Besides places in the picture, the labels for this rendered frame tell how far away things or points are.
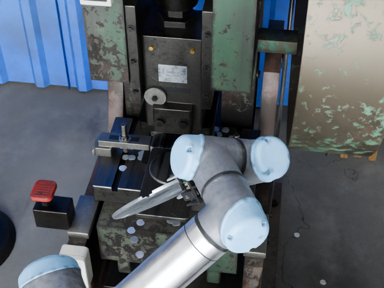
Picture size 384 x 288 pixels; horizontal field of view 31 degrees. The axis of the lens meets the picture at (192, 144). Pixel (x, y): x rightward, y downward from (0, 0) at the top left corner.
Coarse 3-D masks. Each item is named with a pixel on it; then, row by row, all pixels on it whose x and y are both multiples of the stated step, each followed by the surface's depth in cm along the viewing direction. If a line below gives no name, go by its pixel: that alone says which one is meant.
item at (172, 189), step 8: (168, 184) 144; (176, 184) 146; (160, 192) 147; (168, 192) 161; (176, 192) 165; (136, 200) 146; (144, 200) 148; (152, 200) 161; (160, 200) 164; (120, 208) 149; (128, 208) 149; (136, 208) 156; (144, 208) 165; (112, 216) 155; (120, 216) 157; (128, 216) 166
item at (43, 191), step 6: (42, 180) 186; (48, 180) 186; (36, 186) 184; (42, 186) 184; (48, 186) 184; (54, 186) 184; (36, 192) 182; (42, 192) 182; (48, 192) 182; (54, 192) 183; (36, 198) 181; (42, 198) 181; (48, 198) 181
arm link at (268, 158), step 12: (252, 144) 117; (264, 144) 115; (276, 144) 116; (252, 156) 115; (264, 156) 114; (276, 156) 116; (288, 156) 117; (252, 168) 116; (264, 168) 114; (276, 168) 115; (288, 168) 117; (252, 180) 118; (264, 180) 117
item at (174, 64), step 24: (168, 24) 165; (192, 24) 167; (144, 48) 166; (168, 48) 165; (192, 48) 164; (144, 72) 171; (168, 72) 170; (192, 72) 169; (144, 96) 175; (168, 96) 175; (192, 96) 174; (168, 120) 176; (192, 120) 177
